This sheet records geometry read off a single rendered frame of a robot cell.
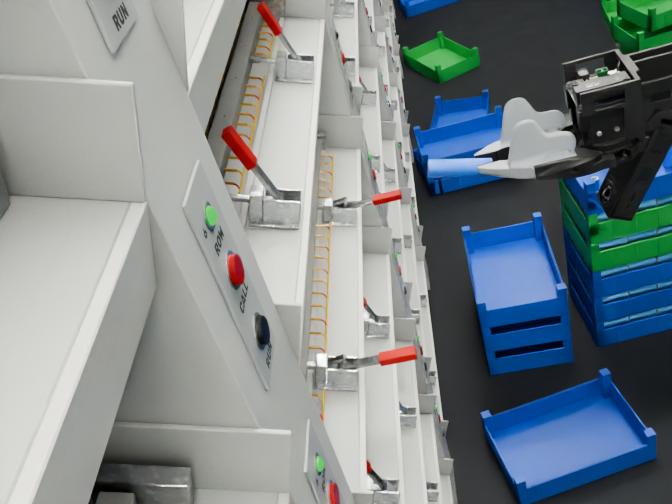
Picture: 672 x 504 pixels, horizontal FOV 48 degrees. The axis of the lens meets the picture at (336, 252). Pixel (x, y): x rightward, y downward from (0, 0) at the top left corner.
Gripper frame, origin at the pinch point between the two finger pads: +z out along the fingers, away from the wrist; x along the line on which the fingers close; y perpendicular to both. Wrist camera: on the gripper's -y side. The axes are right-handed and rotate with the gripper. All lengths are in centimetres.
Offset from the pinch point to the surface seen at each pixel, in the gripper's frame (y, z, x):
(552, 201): -99, -22, -132
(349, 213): -8.5, 17.1, -11.1
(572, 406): -100, -9, -52
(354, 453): -10.8, 17.4, 23.0
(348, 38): -9, 17, -70
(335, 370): -7.9, 18.3, 15.5
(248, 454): 11.8, 16.7, 40.5
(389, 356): -8.2, 13.2, 14.9
